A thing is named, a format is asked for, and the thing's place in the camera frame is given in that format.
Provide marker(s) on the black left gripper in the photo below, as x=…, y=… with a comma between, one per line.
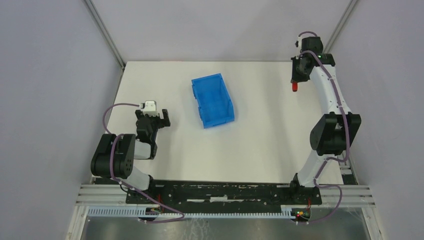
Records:
x=154, y=120

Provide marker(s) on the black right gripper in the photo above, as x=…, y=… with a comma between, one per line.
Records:
x=296, y=78

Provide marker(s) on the red handled screwdriver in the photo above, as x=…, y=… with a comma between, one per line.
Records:
x=294, y=86

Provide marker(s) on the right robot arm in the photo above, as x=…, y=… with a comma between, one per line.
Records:
x=332, y=136

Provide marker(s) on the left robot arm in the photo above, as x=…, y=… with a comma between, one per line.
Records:
x=114, y=156

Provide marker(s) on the blue plastic bin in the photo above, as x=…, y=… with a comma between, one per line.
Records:
x=215, y=106

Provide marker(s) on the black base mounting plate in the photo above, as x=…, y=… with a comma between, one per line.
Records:
x=208, y=197

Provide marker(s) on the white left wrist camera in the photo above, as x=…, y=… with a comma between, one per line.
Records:
x=149, y=108

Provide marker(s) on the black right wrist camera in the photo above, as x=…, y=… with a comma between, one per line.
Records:
x=311, y=43

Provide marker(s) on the aluminium rail frame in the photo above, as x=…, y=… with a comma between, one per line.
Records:
x=352, y=194

